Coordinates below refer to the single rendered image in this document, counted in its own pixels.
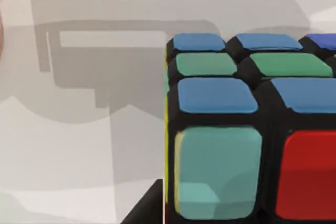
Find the multicoloured puzzle cube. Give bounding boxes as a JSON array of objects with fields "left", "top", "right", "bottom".
[{"left": 163, "top": 33, "right": 336, "bottom": 224}]

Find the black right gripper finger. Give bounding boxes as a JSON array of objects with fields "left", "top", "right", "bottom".
[{"left": 120, "top": 178, "right": 164, "bottom": 224}]

